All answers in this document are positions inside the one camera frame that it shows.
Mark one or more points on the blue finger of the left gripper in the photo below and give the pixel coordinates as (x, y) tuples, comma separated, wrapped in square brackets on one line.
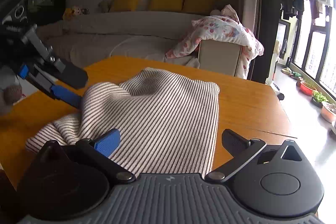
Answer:
[(54, 91), (66, 72)]

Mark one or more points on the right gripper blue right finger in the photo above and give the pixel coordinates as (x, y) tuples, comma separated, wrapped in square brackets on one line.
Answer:
[(243, 152)]

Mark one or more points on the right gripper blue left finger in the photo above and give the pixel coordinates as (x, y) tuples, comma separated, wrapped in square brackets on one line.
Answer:
[(97, 152)]

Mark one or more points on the brown striped sweater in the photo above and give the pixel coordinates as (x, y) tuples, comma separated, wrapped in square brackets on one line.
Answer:
[(168, 123)]

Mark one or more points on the beige covered sofa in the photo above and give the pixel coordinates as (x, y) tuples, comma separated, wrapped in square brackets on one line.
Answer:
[(87, 39)]

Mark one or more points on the yellow plush toy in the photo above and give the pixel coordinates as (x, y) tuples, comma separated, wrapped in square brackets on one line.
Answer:
[(68, 14)]

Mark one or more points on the white pink plush toy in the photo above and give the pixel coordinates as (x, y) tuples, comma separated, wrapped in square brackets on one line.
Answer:
[(76, 11)]

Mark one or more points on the black white floor cleaner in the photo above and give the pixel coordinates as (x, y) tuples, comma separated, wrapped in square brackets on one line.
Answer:
[(272, 72)]

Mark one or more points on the red plastic basin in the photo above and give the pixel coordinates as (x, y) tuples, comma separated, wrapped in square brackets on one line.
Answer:
[(307, 88)]

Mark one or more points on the left yellow cushion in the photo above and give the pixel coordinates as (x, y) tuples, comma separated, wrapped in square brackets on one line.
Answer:
[(123, 5)]

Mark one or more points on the yellow cushion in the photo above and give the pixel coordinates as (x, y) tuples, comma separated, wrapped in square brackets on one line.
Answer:
[(166, 5), (123, 5), (200, 7)]

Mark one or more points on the green slippers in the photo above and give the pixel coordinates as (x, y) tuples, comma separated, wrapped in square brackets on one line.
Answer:
[(290, 73)]

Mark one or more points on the black tray with greens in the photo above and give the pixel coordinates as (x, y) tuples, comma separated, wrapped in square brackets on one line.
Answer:
[(318, 98)]

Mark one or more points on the pink flower pot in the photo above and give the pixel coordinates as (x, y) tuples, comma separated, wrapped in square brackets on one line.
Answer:
[(328, 112)]

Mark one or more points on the middle yellow cushion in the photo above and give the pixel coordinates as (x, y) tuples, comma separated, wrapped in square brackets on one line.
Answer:
[(166, 5)]

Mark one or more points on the floral pink white blanket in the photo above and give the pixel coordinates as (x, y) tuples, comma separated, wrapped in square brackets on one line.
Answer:
[(223, 35)]

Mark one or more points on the right yellow cushion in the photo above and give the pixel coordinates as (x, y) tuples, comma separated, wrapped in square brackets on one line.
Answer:
[(200, 7)]

